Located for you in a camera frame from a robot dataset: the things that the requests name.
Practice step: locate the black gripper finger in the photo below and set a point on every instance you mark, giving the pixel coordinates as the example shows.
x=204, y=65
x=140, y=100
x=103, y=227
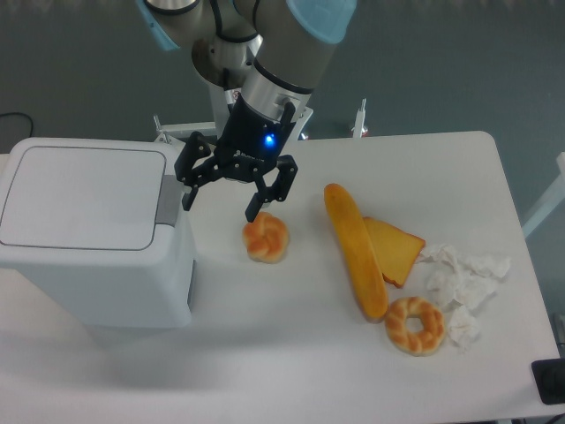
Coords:
x=195, y=166
x=278, y=191

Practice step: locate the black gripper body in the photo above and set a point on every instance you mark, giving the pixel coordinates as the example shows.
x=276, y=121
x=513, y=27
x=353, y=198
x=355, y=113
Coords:
x=251, y=145

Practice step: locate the white push-top trash can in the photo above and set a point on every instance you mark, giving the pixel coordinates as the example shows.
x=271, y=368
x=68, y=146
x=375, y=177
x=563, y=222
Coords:
x=98, y=225

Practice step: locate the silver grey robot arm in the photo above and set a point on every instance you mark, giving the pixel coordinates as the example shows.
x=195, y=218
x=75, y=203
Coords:
x=261, y=61

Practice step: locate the knotted bread roll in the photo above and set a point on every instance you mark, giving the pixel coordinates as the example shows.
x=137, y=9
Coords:
x=266, y=238

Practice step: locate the toast bread slice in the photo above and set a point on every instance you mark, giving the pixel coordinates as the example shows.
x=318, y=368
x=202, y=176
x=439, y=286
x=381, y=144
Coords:
x=396, y=250

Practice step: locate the long baguette bread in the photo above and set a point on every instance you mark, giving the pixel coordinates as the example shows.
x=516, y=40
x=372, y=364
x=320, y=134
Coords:
x=364, y=270

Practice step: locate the large crumpled white tissue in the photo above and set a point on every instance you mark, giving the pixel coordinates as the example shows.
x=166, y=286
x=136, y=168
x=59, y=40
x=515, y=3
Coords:
x=460, y=279

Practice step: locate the small crumpled white tissue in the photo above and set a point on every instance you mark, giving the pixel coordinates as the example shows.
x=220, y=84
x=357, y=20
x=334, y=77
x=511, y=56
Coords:
x=463, y=328

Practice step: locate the black device at table edge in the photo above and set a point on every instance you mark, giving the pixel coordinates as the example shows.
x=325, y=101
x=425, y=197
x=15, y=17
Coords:
x=549, y=379

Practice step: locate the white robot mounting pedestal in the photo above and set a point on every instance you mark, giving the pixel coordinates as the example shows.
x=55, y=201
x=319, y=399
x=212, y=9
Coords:
x=212, y=119

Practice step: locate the twisted ring bread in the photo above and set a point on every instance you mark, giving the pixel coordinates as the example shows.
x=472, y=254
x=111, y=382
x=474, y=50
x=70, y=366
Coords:
x=415, y=326

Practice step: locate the white frame at right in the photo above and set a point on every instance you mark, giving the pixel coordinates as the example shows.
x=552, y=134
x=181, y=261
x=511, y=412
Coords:
x=547, y=202

